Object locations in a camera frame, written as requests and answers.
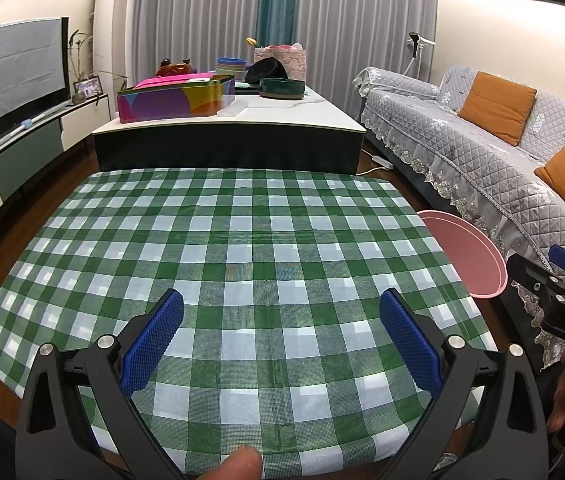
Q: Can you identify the stack of coloured bowls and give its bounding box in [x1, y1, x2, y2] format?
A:
[216, 57, 248, 81]

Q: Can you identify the green checkered tablecloth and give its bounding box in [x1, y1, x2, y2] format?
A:
[0, 167, 497, 478]

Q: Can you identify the colourful tin box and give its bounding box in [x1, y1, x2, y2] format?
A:
[116, 74, 236, 124]

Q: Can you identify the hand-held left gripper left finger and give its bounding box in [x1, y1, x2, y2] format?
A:
[16, 289, 198, 480]

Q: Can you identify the pink lace-covered basket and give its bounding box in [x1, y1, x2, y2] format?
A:
[254, 44, 309, 82]

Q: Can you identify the white standing air conditioner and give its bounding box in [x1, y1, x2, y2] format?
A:
[93, 0, 136, 91]

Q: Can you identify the television with grey cover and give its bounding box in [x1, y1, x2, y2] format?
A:
[0, 16, 70, 158]

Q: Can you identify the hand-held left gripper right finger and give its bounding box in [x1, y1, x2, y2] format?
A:
[377, 287, 549, 480]

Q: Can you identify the TV cabinet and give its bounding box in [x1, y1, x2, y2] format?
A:
[0, 92, 110, 206]

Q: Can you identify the thin bamboo plant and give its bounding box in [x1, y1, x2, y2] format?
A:
[67, 29, 128, 96]

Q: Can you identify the grey sheer curtain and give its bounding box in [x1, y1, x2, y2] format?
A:
[292, 0, 438, 111]
[132, 0, 263, 73]

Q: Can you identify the photo frame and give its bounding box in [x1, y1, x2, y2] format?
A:
[73, 76, 102, 105]

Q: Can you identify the sofa with grey quilted cover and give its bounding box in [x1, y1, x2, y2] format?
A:
[352, 65, 565, 371]

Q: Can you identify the person's left hand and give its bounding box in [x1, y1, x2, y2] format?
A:
[196, 446, 264, 480]

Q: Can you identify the pink plastic basin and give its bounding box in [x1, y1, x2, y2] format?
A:
[417, 210, 508, 298]

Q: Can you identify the white-topped coffee table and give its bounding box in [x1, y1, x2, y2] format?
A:
[91, 85, 367, 173]

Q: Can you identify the white floor stand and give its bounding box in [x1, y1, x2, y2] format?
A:
[409, 31, 437, 81]

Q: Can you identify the teal curtain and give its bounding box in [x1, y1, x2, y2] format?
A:
[256, 0, 299, 56]

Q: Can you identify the dark green bowl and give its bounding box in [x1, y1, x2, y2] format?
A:
[259, 77, 306, 101]

